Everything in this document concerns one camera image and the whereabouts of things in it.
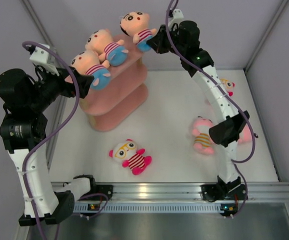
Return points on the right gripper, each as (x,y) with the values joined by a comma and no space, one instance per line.
(156,42)

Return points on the white slotted cable duct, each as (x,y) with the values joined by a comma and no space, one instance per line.
(92,208)

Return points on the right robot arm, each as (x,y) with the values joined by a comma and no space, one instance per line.
(182,39)

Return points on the black-haired boy doll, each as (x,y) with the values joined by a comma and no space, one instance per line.
(135,24)

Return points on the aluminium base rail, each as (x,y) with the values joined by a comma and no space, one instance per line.
(271,192)

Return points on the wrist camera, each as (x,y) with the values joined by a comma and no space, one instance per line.
(176,17)
(43,58)

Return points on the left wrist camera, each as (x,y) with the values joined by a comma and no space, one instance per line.
(43,58)

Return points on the peach pig toy blue shorts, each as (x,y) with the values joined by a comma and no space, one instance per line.
(102,42)

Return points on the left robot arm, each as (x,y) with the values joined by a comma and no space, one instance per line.
(23,132)

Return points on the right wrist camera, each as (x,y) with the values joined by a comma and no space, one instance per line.
(176,17)

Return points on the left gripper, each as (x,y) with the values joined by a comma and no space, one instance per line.
(67,89)

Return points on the pink wooden shelf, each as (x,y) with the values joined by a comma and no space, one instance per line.
(108,107)

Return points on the white panda toy yellow glasses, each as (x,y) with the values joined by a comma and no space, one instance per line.
(131,156)

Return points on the pink frog toy striped shirt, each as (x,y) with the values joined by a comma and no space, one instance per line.
(202,143)

